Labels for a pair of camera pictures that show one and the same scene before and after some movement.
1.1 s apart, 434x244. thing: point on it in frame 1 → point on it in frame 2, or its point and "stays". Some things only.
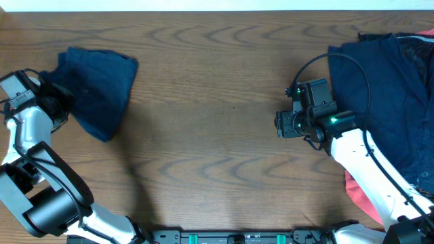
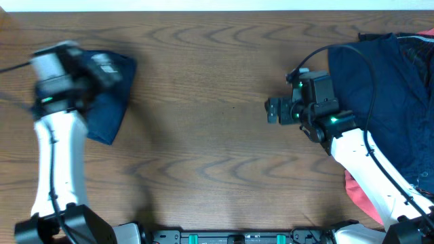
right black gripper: x=283 y=123 → x=285 y=104
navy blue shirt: x=376 y=85 stays
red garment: x=359 y=196 stays
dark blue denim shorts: x=101 y=83 stays
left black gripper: x=67 y=97 → x=97 y=70
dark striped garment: x=420 y=50 stays
